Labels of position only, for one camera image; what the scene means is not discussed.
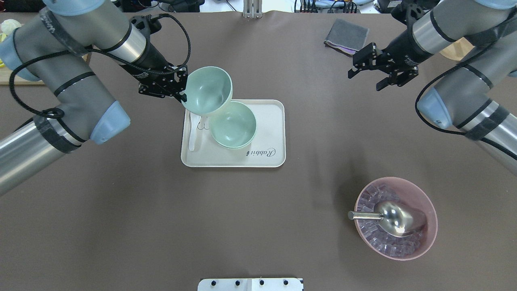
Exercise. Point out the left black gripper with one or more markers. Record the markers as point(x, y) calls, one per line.
point(148, 60)

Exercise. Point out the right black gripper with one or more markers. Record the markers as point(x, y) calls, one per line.
point(400, 47)

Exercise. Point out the green bowl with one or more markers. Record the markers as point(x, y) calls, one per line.
point(233, 126)
point(208, 90)

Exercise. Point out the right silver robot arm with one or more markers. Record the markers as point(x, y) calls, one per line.
point(456, 102)

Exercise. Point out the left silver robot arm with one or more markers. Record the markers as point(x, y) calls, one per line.
point(50, 48)

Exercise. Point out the white ceramic spoon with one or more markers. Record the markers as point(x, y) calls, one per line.
point(194, 122)

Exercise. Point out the grey folded cloth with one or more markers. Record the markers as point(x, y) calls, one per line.
point(346, 37)

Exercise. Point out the wooden mug tree stand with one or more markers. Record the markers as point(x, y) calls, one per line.
point(457, 50)

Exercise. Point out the cream rabbit serving tray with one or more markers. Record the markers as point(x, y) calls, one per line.
point(267, 149)

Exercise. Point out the pink bowl with ice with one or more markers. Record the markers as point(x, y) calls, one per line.
point(407, 193)

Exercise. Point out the steel ice scoop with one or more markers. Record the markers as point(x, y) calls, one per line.
point(393, 217)

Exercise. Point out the wooden cutting board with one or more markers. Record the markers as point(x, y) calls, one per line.
point(5, 74)

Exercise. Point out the white garlic bulb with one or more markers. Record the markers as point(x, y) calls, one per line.
point(8, 26)

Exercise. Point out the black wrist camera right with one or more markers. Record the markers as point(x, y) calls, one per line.
point(408, 11)

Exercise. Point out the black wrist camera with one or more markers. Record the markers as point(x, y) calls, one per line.
point(408, 11)
point(147, 24)

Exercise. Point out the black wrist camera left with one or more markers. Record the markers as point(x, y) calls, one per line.
point(147, 24)

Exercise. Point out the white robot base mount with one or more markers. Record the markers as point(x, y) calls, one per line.
point(251, 284)

